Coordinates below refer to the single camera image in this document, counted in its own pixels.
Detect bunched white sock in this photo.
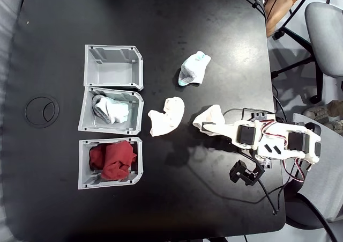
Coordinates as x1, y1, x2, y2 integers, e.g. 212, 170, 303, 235
192, 104, 226, 136

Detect long white sock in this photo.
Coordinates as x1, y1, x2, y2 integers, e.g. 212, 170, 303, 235
147, 97, 185, 138

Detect white teal sock grey heel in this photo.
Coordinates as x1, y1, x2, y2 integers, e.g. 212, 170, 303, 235
178, 50, 212, 87

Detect red sock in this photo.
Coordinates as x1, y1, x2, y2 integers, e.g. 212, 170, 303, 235
89, 141, 138, 181

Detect grey plastic container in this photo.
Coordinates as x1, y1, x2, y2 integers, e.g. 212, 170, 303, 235
78, 137, 144, 190
84, 44, 145, 91
78, 86, 145, 135

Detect grey office chair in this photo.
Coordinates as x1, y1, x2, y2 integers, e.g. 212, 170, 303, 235
270, 0, 343, 105

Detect person's leg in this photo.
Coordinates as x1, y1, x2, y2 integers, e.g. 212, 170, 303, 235
264, 0, 306, 38

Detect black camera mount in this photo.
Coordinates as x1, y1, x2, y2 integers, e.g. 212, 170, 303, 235
229, 159, 265, 187

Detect black camera cable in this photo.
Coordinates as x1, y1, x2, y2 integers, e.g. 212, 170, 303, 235
257, 179, 285, 216

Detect black cables with clip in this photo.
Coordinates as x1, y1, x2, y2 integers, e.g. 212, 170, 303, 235
227, 0, 266, 19

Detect round black cable grommet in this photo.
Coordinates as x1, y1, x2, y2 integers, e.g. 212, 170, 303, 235
25, 96, 60, 129

